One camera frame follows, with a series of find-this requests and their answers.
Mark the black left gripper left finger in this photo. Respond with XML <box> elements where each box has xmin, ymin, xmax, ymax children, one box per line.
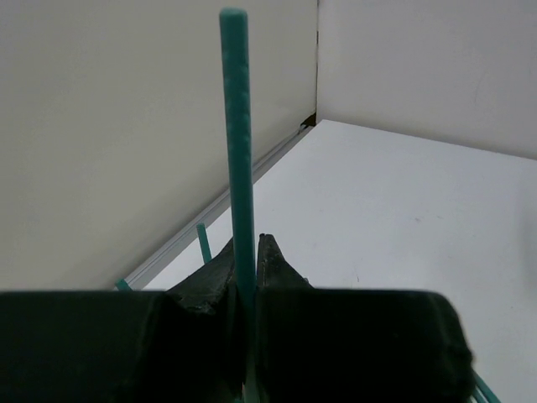
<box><xmin>1</xmin><ymin>243</ymin><xmax>245</xmax><ymax>402</ymax></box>

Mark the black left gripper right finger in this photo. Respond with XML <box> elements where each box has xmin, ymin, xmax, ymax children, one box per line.
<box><xmin>256</xmin><ymin>234</ymin><xmax>474</xmax><ymax>402</ymax></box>

